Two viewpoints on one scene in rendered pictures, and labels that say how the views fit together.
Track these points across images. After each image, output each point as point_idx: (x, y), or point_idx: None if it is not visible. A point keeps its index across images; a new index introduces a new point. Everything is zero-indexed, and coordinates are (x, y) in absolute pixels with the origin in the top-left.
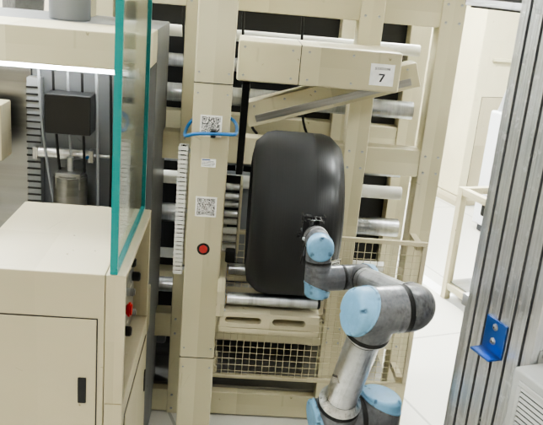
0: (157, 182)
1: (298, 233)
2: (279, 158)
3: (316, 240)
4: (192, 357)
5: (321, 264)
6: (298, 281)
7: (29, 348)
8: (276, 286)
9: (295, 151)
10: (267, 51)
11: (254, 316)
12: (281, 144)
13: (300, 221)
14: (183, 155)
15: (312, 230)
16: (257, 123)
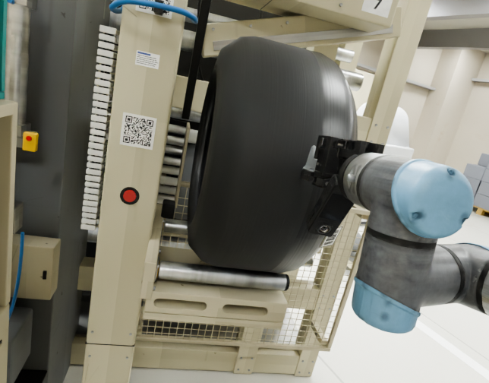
0: (83, 113)
1: (308, 172)
2: (264, 56)
3: (438, 176)
4: (104, 345)
5: (426, 244)
6: (272, 254)
7: None
8: (237, 259)
9: (287, 53)
10: None
11: (197, 299)
12: (264, 42)
13: (296, 158)
14: (107, 42)
15: (382, 158)
16: (215, 52)
